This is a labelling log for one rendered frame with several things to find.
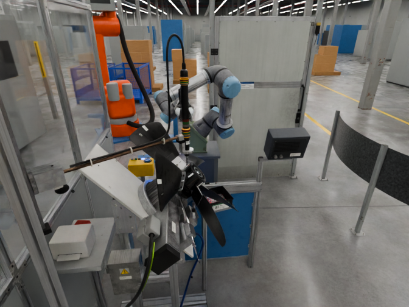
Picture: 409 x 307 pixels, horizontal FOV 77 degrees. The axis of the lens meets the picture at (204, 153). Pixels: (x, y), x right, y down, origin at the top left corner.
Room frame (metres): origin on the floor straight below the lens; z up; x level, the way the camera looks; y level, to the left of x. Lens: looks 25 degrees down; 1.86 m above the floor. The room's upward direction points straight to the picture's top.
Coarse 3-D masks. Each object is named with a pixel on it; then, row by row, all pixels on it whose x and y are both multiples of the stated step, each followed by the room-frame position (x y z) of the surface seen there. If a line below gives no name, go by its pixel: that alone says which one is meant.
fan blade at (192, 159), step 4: (180, 152) 1.45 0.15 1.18; (180, 156) 1.39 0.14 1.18; (184, 156) 1.40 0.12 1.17; (188, 156) 1.42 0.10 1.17; (192, 156) 1.45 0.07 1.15; (184, 160) 1.33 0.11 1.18; (188, 160) 1.33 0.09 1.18; (192, 160) 1.35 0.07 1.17; (196, 160) 1.37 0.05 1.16; (200, 160) 1.40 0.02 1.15; (196, 164) 1.28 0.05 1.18
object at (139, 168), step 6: (132, 162) 1.52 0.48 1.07; (138, 162) 1.52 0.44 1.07; (144, 162) 1.52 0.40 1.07; (150, 162) 1.52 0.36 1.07; (132, 168) 1.48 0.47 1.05; (138, 168) 1.49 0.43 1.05; (144, 168) 1.49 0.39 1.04; (150, 168) 1.49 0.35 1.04; (138, 174) 1.49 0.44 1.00; (144, 174) 1.49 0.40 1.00; (150, 174) 1.49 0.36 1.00
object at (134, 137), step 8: (152, 128) 1.24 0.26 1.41; (160, 128) 1.27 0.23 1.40; (136, 136) 1.15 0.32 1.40; (144, 136) 1.18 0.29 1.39; (152, 136) 1.19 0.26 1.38; (160, 136) 1.22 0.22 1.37; (168, 136) 1.24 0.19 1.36; (136, 144) 1.12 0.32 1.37; (160, 144) 1.18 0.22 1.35; (168, 144) 1.20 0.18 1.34; (152, 152) 1.13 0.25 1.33; (160, 152) 1.15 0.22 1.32; (168, 152) 1.16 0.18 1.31; (176, 152) 1.18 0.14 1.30
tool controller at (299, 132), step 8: (288, 128) 1.67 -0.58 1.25; (296, 128) 1.67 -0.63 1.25; (304, 128) 1.68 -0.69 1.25; (272, 136) 1.58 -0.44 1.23; (280, 136) 1.58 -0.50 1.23; (288, 136) 1.58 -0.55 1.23; (296, 136) 1.58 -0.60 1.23; (304, 136) 1.58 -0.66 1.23; (272, 144) 1.57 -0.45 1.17; (280, 144) 1.57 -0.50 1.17; (288, 144) 1.58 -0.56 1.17; (296, 144) 1.59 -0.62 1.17; (304, 144) 1.60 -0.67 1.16; (272, 152) 1.59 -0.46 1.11; (280, 152) 1.60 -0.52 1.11; (288, 152) 1.60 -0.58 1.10; (296, 152) 1.61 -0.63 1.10; (304, 152) 1.62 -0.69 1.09
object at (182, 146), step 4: (180, 136) 1.17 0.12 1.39; (176, 140) 1.19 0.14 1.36; (180, 140) 1.17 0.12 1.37; (184, 140) 1.18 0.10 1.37; (180, 144) 1.19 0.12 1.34; (184, 144) 1.19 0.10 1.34; (180, 148) 1.19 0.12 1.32; (184, 148) 1.18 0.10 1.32; (192, 148) 1.22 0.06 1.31; (184, 152) 1.18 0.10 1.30; (188, 152) 1.18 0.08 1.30
